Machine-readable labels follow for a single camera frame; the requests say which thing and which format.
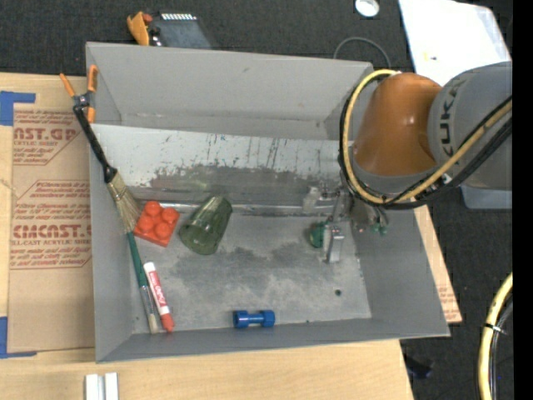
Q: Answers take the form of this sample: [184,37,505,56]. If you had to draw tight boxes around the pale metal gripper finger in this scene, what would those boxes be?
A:
[323,223,346,265]
[302,185,324,215]

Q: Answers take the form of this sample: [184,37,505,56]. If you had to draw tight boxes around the small dark green object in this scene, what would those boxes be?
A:
[308,220,330,250]

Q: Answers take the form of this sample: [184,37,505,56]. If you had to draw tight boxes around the grey metal bin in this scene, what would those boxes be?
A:
[85,42,451,364]

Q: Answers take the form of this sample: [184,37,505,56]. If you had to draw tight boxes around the green clear glass cup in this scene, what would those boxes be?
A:
[178,195,234,256]

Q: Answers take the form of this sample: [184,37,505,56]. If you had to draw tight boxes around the blue dumbbell-shaped toy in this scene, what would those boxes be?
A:
[232,308,276,330]

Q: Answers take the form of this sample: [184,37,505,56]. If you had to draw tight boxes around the orange-red toy building block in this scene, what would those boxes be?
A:
[132,200,182,248]

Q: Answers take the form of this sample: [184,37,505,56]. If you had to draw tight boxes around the red and white marker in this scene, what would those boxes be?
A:
[142,261,176,333]

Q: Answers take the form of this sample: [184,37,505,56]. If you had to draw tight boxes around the brown cardboard board red print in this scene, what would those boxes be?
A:
[0,72,463,360]

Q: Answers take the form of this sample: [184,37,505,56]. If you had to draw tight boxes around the green-handled paintbrush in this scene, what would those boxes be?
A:
[126,230,162,336]

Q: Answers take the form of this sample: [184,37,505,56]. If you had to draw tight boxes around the black-handled straw brush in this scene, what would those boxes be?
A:
[72,102,143,235]

